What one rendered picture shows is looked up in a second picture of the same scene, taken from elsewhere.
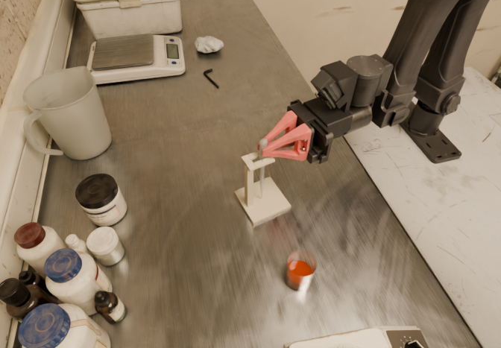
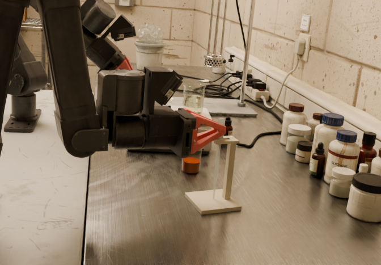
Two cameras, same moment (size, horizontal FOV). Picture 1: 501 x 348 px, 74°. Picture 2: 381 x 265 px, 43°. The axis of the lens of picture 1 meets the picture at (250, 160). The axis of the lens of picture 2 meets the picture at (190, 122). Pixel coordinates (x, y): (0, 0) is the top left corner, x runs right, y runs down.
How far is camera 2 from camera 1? 1.21 m
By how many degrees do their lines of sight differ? 117
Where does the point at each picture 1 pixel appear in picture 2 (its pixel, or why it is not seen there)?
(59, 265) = (347, 131)
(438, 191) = (27, 186)
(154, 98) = not seen: outside the picture
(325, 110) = (162, 109)
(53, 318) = (329, 116)
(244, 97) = not seen: outside the picture
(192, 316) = (263, 169)
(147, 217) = (322, 206)
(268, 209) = (207, 193)
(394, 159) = (40, 211)
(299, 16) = not seen: outside the picture
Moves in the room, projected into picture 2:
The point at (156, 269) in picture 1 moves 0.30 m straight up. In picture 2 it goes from (297, 185) to (319, 42)
